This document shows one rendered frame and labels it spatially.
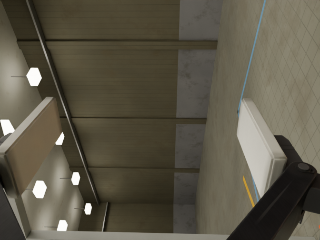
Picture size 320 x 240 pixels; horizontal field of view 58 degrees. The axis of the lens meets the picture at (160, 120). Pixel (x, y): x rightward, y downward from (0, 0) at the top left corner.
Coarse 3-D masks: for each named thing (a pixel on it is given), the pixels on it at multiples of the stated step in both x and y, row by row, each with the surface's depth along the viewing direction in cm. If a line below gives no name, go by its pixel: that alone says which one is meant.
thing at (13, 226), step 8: (0, 184) 13; (0, 192) 12; (0, 200) 12; (8, 200) 12; (0, 208) 11; (8, 208) 11; (0, 216) 11; (8, 216) 11; (0, 224) 11; (8, 224) 11; (16, 224) 11; (0, 232) 10; (8, 232) 10; (16, 232) 10
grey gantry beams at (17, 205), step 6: (0, 126) 262; (0, 132) 262; (12, 204) 290; (18, 204) 294; (18, 210) 294; (24, 210) 306; (18, 216) 297; (24, 216) 306; (24, 222) 307; (24, 228) 307; (24, 234) 308
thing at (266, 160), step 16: (240, 112) 20; (256, 112) 18; (240, 128) 20; (256, 128) 16; (240, 144) 20; (256, 144) 16; (272, 144) 15; (256, 160) 16; (272, 160) 14; (256, 176) 16; (272, 176) 14
